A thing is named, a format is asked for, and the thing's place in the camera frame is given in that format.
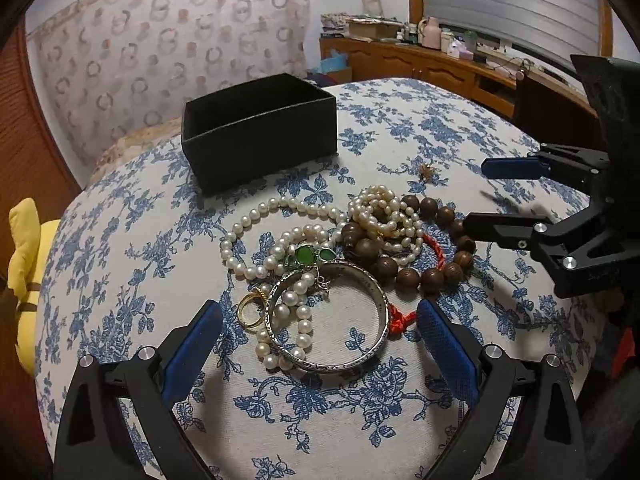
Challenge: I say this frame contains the brown wooden bead bracelet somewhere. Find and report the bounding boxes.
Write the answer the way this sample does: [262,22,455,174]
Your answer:
[340,193,478,338]

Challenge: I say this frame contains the silver bangle bracelet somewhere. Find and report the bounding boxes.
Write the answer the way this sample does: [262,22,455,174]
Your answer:
[264,259,392,374]

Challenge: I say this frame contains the long white pearl necklace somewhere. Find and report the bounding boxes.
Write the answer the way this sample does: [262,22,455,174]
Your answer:
[219,195,350,372]

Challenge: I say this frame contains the black jewelry box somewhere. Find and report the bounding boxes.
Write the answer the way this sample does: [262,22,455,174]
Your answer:
[181,74,337,196]

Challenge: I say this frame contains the grey window blind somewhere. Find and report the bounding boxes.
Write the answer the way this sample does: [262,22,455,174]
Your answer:
[423,0,600,70]

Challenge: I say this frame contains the pink thermos jug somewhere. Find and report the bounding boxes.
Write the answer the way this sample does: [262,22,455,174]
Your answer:
[418,16,442,51]

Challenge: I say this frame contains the yellow plush toy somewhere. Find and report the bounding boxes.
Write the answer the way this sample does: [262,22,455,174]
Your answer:
[6,197,60,377]

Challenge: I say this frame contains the wooden sideboard cabinet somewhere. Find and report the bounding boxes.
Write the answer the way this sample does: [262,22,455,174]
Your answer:
[318,37,599,122]

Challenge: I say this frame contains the cardboard box on cabinet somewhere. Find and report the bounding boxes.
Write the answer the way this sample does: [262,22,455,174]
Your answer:
[347,16,404,40]

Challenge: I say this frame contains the blue tissue paper box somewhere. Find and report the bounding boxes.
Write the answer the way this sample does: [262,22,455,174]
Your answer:
[312,50,348,75]

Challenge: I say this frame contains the floral bed quilt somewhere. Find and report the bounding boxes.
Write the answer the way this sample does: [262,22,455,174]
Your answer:
[89,117,182,185]

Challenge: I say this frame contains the pink circle patterned curtain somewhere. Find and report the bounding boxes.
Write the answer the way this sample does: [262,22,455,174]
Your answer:
[30,0,310,168]

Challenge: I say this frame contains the gold ring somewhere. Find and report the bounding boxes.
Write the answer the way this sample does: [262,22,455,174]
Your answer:
[235,286,270,332]

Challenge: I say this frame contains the green jade pendant chain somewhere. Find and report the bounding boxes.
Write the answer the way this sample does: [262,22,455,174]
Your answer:
[282,242,339,298]

